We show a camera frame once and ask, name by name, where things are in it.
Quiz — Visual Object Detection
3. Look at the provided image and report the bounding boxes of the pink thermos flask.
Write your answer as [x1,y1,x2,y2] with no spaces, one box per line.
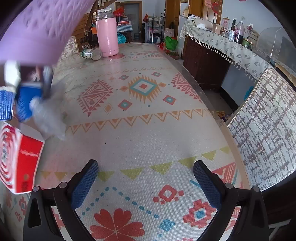
[95,8,120,57]

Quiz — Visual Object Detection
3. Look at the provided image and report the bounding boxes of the leaf print fringed cloth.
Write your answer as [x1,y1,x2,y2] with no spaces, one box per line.
[179,22,274,82]

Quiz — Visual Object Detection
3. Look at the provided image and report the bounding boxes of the chair with patterned cover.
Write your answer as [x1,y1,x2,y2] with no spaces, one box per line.
[60,36,79,61]
[227,68,296,192]

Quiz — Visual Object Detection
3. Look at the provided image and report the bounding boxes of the grey door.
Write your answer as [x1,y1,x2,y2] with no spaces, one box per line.
[121,1,142,43]

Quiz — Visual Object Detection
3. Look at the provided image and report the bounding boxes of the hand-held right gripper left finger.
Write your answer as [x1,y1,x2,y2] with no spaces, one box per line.
[23,159,99,241]

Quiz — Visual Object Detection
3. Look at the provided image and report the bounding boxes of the red wall decoration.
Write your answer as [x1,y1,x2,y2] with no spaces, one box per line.
[205,0,222,16]

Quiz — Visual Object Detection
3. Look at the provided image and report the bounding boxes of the person's left hand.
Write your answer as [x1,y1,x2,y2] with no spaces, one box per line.
[3,60,22,90]

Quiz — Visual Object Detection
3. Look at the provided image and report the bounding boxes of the table with checked cloth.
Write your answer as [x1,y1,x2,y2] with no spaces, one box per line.
[116,23,134,33]

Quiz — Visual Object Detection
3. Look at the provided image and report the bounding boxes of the clear plastic bag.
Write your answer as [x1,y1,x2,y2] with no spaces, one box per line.
[30,87,68,142]

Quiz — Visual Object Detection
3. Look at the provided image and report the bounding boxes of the dark bottle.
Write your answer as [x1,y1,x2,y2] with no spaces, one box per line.
[236,20,245,43]

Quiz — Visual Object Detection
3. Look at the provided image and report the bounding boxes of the purple plastic basket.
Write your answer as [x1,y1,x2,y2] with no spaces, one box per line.
[0,0,97,66]

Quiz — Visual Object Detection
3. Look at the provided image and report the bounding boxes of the red and white box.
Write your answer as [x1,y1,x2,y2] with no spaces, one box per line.
[0,122,45,194]

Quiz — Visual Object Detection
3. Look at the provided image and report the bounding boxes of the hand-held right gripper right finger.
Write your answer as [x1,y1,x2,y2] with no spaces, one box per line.
[193,160,270,241]

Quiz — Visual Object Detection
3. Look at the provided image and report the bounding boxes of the dark wooden sideboard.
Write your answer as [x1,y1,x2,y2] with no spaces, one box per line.
[183,37,232,91]

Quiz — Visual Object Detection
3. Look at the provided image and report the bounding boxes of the clear plastic bottle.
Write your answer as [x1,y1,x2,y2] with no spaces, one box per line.
[81,48,102,61]

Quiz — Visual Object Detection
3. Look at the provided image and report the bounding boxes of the wire rack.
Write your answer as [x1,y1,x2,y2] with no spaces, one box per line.
[146,15,165,44]

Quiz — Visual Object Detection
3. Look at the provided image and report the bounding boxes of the green bag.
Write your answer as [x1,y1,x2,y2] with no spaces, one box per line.
[165,36,178,50]

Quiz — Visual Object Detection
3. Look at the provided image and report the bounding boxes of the wooden staircase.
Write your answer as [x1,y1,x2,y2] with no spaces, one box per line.
[76,0,116,52]

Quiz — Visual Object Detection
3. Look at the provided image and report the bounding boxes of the clear acrylic cover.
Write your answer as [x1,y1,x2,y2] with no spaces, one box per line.
[255,27,296,67]

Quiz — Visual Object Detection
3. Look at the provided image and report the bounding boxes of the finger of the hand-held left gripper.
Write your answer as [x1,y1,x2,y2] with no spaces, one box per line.
[15,85,43,123]
[42,66,53,100]

